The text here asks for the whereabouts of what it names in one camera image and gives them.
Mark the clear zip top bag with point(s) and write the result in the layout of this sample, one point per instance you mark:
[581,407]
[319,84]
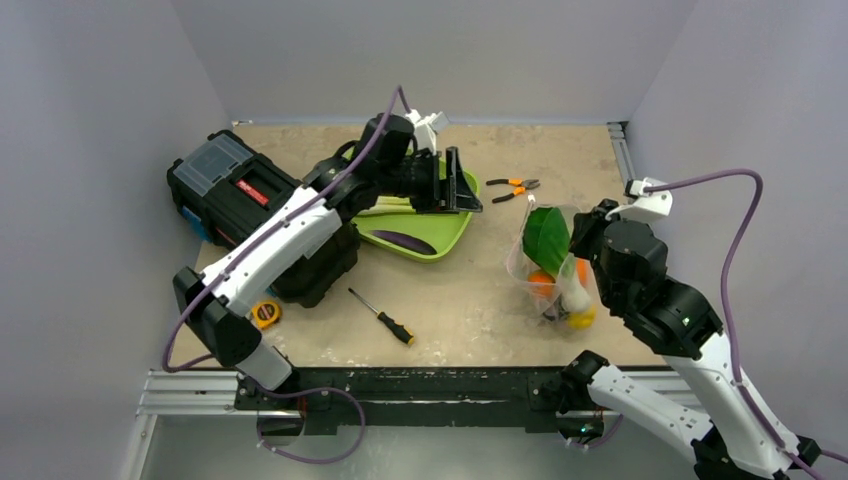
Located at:
[518,267]

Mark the orange fruit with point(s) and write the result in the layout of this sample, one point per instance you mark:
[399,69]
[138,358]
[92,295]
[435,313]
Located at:
[541,284]

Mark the green bok choy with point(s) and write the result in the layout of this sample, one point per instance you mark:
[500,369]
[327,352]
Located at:
[545,242]

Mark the orange green mango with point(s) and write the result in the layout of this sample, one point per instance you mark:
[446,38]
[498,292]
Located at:
[582,269]

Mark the purple eggplant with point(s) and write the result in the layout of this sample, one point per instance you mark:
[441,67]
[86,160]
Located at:
[405,241]

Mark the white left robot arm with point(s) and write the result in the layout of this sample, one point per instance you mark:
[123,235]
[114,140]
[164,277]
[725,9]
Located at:
[297,236]

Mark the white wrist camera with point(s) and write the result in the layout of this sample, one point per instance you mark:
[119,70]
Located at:
[650,200]
[426,129]

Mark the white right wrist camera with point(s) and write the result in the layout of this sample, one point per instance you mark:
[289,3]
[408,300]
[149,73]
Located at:
[650,200]

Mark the orange black pliers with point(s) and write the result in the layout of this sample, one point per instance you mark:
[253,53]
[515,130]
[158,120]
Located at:
[520,186]

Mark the yellow tape measure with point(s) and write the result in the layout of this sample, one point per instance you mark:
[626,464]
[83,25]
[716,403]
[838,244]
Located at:
[266,314]

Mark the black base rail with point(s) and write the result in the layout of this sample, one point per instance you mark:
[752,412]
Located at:
[535,399]

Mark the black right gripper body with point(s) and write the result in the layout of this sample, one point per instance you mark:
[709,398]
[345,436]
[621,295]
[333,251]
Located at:
[582,234]

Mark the yellow pear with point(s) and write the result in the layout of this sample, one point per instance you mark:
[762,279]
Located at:
[582,320]

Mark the aluminium frame rail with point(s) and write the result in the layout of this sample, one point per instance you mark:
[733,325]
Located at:
[189,393]

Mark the white napa cabbage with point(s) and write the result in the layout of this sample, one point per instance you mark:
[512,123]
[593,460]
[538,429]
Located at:
[389,205]

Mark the black toolbox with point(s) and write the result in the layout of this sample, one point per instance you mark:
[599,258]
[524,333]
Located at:
[226,190]

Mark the green plastic tray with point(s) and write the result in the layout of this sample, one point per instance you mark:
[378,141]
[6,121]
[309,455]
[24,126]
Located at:
[441,229]

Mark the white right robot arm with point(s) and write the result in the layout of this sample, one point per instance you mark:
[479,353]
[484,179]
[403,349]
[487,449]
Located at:
[734,435]

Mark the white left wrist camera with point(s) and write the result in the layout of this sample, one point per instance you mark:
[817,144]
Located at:
[426,129]

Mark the black yellow screwdriver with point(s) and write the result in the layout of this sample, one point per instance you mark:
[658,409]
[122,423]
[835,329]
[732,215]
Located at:
[398,330]

